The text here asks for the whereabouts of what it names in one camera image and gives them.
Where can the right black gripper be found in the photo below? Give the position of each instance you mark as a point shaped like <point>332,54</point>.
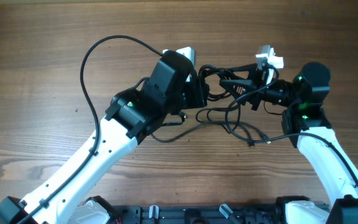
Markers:
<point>257,79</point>

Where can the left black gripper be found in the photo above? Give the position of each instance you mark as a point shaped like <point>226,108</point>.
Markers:
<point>200,88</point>

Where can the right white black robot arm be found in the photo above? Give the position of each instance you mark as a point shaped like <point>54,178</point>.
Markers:
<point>305,124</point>

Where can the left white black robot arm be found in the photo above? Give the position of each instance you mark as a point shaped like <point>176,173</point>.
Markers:
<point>133,114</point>

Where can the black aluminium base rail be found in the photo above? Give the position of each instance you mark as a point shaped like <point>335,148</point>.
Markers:
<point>253,213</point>

